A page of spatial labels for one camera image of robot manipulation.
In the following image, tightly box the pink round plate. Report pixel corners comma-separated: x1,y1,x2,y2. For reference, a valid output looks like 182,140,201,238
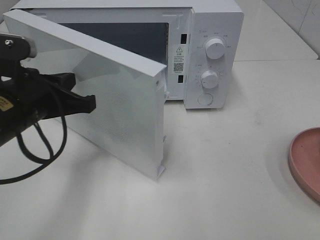
288,127,320,202

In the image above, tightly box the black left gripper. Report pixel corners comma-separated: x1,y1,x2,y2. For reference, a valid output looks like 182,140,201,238
0,59,97,125

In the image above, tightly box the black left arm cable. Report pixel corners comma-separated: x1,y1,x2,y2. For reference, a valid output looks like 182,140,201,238
0,72,68,185

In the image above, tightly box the white control knob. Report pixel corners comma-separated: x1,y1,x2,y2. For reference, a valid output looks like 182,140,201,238
200,70,219,89
204,37,225,60

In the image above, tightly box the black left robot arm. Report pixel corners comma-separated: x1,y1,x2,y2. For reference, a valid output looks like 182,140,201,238
0,60,96,145

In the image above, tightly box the round white door button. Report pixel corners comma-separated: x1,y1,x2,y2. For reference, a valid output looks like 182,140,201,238
197,93,213,106

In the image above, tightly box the white microwave oven body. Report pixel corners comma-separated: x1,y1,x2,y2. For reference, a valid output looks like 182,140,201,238
8,0,244,109

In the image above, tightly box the white warning label sticker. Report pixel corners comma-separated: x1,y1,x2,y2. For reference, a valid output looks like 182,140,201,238
172,44,187,74

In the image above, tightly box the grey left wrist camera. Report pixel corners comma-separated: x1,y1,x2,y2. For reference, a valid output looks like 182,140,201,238
0,32,37,61

